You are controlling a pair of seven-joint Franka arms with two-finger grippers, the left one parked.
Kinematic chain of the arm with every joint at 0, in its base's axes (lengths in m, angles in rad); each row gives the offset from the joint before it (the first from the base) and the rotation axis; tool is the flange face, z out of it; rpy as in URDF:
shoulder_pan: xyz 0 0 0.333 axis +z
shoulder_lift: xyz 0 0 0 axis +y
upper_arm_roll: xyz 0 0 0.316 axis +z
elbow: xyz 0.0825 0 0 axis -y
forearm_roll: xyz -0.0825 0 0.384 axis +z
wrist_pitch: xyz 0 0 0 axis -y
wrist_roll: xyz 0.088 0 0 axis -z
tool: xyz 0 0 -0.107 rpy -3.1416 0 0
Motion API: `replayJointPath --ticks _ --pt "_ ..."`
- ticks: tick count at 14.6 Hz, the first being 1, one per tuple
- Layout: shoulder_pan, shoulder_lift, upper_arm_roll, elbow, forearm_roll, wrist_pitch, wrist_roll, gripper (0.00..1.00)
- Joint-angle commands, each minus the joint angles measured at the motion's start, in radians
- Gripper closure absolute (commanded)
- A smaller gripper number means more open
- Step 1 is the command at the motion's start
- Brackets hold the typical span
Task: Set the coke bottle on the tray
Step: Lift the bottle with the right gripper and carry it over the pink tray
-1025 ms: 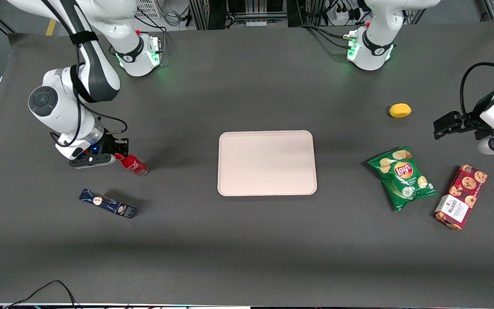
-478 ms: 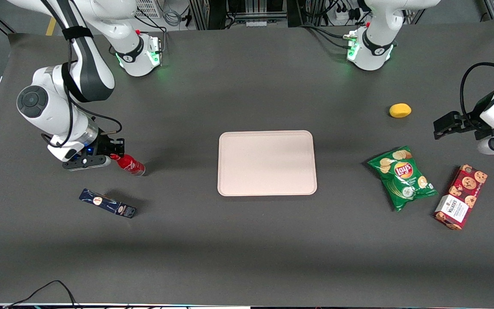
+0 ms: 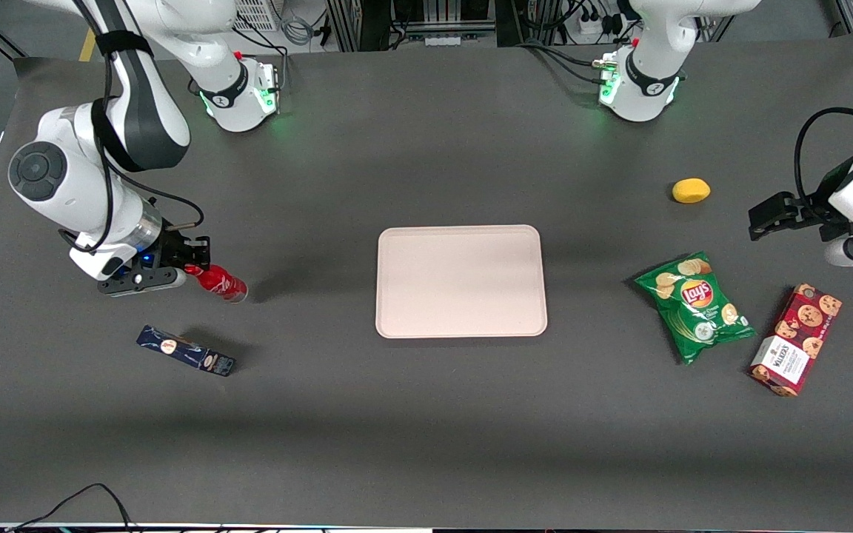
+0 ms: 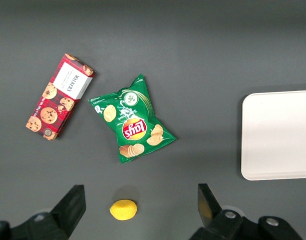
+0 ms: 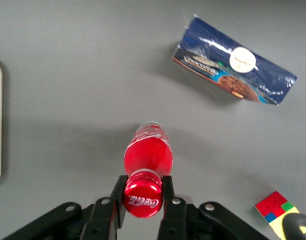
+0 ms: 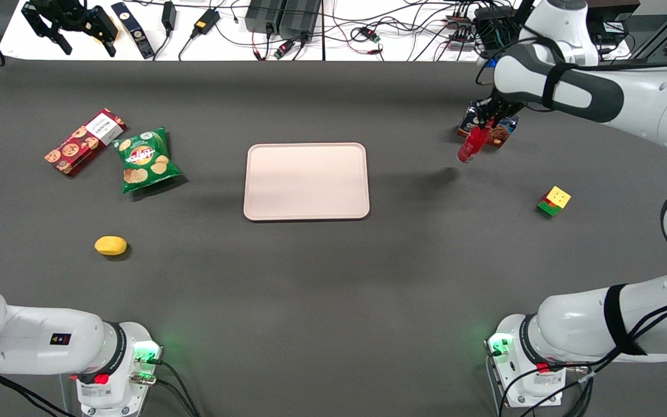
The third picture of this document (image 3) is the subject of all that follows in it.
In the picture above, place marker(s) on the dark blue carton box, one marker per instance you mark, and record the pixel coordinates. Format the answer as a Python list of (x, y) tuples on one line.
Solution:
[(186, 352)]

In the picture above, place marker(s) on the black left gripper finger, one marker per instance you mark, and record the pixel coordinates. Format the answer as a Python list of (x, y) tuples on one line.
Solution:
[(778, 207), (767, 229)]

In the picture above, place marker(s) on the green lays chips bag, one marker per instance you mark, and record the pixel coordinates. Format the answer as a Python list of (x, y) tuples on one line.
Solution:
[(697, 307)]

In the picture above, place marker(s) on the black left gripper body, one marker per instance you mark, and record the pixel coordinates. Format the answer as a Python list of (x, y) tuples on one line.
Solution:
[(810, 212)]

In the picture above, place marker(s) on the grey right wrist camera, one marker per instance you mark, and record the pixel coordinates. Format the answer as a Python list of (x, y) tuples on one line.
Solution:
[(141, 281)]

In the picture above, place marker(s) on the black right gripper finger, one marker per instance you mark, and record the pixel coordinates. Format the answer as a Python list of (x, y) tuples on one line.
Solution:
[(201, 264), (198, 246)]

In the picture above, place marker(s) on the beige plastic tray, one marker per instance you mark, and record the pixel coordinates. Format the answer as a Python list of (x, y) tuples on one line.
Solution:
[(463, 285)]

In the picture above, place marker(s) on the white vented box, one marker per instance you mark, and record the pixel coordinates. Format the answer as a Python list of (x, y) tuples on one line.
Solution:
[(256, 13)]

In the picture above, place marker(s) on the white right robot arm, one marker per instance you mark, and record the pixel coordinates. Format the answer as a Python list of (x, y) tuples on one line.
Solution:
[(138, 118)]

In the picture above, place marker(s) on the red walkers cookie box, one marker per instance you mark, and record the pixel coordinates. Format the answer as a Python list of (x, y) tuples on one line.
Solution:
[(797, 340)]

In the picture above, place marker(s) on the black aluminium frame rack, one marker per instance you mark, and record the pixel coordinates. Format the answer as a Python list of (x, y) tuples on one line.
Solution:
[(360, 22)]

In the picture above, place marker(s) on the white power strip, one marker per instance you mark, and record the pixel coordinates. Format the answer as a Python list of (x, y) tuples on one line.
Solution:
[(597, 26)]

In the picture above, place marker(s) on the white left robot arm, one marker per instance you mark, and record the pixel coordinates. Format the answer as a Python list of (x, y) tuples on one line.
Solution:
[(645, 89)]

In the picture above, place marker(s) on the red coke bottle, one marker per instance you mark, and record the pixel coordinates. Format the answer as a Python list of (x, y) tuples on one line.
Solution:
[(223, 285)]

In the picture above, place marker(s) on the yellow lemon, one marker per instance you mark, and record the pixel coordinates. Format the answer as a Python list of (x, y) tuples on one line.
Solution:
[(691, 190)]

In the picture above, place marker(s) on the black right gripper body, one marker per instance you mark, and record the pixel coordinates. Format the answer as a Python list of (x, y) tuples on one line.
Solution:
[(173, 250)]

